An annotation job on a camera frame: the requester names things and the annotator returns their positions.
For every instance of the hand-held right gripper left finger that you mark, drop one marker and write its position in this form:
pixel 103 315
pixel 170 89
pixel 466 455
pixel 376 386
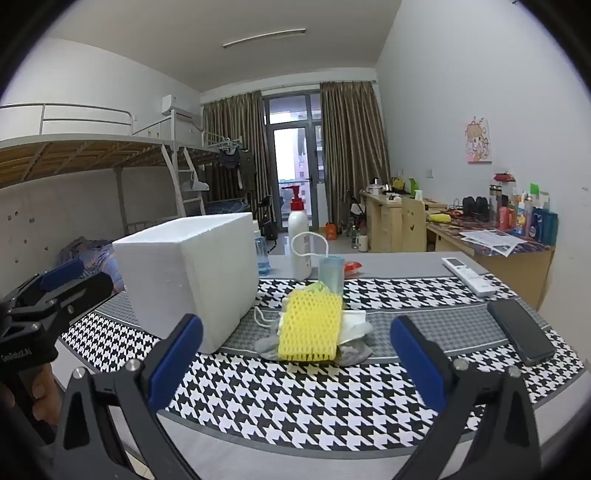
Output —
pixel 178 360

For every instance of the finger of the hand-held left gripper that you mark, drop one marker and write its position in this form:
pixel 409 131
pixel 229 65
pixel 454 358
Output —
pixel 78 293
pixel 62 274

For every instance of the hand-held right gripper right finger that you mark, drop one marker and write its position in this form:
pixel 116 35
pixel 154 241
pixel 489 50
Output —
pixel 415 360

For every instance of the grey sock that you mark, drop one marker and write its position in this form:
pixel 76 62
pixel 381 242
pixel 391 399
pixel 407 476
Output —
pixel 353 353

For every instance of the white paper towel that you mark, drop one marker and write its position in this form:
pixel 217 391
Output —
pixel 353 323

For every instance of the white foam box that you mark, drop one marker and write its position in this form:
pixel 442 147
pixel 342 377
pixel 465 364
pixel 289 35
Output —
pixel 184 277

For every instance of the yellow foam net sleeve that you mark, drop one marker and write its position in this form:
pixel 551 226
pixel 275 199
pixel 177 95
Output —
pixel 309 327

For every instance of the light blue face mask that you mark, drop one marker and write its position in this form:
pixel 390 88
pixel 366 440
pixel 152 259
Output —
pixel 331 274

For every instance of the person's left hand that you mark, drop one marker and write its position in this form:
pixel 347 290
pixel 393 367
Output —
pixel 42 392

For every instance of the blue plaid quilt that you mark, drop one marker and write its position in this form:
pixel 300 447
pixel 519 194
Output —
pixel 87 258

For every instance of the white remote control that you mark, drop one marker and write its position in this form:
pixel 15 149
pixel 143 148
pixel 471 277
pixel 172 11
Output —
pixel 471 276

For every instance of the black smartphone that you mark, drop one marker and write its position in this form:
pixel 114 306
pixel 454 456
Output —
pixel 521 330

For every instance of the red snack packet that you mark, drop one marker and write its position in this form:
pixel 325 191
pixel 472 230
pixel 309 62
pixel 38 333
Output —
pixel 353 267

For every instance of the houndstooth table mat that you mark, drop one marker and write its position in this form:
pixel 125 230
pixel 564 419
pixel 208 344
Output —
pixel 286 397

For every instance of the white metal bunk bed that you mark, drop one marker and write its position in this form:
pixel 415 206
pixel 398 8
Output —
pixel 83 150
pixel 212 150

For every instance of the blue spray bottle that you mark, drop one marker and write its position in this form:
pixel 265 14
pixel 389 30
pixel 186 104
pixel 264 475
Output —
pixel 262 256

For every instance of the wooden chair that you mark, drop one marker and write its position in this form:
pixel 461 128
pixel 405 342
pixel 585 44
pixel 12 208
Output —
pixel 414 226

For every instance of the wooden desk with printed cover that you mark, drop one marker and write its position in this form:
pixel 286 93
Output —
pixel 521 272

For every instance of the printed paper sheets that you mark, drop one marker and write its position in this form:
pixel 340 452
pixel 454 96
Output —
pixel 494 240

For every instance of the yellow pouch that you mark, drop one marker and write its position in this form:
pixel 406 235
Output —
pixel 438 218

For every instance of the white clothes hanger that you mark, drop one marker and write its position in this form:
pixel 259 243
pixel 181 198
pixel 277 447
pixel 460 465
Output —
pixel 196 186

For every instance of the white pump lotion bottle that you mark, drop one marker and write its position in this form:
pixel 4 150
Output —
pixel 299 249

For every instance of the black headphones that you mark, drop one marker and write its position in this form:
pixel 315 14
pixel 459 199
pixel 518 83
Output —
pixel 475 210

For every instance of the blue plaid mattress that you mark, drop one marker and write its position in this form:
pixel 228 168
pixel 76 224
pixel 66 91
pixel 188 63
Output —
pixel 226 205

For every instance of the black folding chair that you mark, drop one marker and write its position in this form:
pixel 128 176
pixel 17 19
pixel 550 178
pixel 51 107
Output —
pixel 267 219

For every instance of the green bag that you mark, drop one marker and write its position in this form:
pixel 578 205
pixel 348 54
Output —
pixel 413 185

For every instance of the steel cooking pot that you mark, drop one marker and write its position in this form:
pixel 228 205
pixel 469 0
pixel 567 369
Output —
pixel 376 188

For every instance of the cluster of toiletry bottles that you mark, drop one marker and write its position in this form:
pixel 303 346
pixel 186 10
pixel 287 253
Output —
pixel 526 217

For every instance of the dark hanging clothes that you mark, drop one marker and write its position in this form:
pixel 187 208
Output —
pixel 235 166

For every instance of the white air conditioner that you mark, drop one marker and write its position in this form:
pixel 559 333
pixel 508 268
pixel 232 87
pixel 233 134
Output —
pixel 178 108

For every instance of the brown curtain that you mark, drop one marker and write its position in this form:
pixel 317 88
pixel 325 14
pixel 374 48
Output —
pixel 353 138
pixel 231 120

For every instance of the glass balcony door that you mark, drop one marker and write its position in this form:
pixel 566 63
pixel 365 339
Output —
pixel 291 152

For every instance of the ceiling tube lamp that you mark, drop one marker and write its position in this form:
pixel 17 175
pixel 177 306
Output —
pixel 263 38

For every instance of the cartoon wall poster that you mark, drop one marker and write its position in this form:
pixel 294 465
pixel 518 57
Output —
pixel 479 141

